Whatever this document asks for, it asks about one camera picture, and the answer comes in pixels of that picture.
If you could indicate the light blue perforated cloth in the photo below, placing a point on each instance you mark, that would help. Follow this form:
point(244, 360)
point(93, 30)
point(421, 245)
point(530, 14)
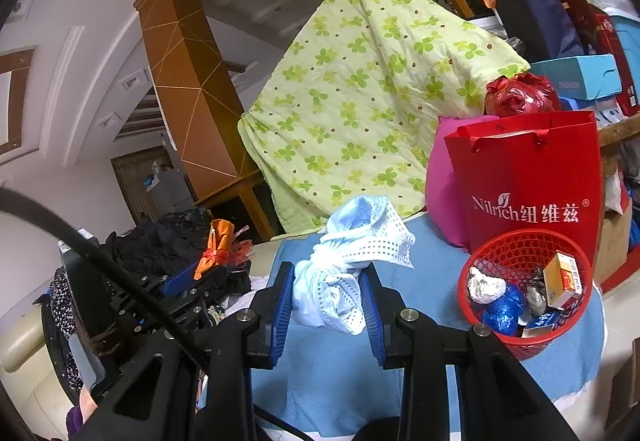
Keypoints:
point(340, 271)

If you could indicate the white wrapper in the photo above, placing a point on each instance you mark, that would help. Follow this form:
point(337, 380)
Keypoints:
point(482, 286)

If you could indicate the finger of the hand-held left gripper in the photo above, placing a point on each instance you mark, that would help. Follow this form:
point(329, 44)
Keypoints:
point(182, 278)
point(185, 312)

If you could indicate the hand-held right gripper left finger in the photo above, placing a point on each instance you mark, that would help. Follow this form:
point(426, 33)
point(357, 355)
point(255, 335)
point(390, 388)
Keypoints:
point(282, 301)

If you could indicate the wooden plank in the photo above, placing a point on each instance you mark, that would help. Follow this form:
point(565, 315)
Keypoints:
point(620, 131)

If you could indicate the cream sofa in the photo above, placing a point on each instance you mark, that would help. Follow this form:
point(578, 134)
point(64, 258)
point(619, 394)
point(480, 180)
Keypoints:
point(20, 351)

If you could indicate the blue wrapper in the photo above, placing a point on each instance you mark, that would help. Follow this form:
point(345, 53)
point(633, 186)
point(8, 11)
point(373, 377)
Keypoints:
point(502, 311)

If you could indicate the red box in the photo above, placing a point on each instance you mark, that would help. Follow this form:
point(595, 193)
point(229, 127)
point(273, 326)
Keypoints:
point(607, 36)

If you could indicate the small yellow carton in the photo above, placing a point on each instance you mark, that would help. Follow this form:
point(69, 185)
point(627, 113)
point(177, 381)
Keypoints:
point(562, 278)

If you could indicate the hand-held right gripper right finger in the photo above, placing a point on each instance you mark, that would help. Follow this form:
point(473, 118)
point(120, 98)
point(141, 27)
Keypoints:
point(372, 321)

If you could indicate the red plastic bag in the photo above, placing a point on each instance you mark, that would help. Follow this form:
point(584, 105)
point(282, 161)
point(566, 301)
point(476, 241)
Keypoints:
point(520, 96)

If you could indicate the white refrigerator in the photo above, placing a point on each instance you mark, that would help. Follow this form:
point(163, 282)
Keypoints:
point(172, 191)

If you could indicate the person's left forearm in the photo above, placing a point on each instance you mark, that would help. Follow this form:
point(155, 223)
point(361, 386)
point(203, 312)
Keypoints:
point(77, 426)

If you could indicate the red fringed ribbon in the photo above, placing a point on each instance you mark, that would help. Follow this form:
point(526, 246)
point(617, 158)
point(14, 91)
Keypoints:
point(242, 248)

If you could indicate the brown wooden door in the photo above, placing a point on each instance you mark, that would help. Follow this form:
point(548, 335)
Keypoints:
point(130, 181)

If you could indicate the black white dotted cloth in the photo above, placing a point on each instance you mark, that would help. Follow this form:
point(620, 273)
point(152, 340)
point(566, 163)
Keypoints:
point(57, 321)

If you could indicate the pink bag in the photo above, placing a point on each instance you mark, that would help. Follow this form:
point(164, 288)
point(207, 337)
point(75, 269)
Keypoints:
point(440, 201)

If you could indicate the brown cardboard box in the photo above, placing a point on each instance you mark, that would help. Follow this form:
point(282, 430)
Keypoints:
point(612, 246)

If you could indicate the red mesh basket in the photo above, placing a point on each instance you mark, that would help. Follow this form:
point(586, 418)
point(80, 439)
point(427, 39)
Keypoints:
point(540, 347)

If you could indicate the blue table cloth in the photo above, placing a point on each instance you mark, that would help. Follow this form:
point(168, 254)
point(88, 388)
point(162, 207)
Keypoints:
point(325, 396)

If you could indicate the orange plastic wrapper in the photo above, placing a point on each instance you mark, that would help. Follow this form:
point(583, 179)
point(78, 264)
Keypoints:
point(217, 241)

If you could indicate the brown wooden pillar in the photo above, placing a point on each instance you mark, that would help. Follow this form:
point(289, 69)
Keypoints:
point(185, 71)

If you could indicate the pile of black clothes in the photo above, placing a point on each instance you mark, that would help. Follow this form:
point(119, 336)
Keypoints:
point(150, 246)

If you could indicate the blue plastic bin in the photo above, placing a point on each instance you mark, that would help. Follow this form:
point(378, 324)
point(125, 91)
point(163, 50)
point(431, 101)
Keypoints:
point(631, 41)

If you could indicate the light blue box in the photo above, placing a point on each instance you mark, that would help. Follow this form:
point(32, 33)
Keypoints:
point(575, 76)

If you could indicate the green clover print blanket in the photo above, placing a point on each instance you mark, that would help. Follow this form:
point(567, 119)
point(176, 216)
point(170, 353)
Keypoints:
point(360, 96)

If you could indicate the red paper bag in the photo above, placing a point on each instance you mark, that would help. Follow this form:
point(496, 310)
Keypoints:
point(525, 171)

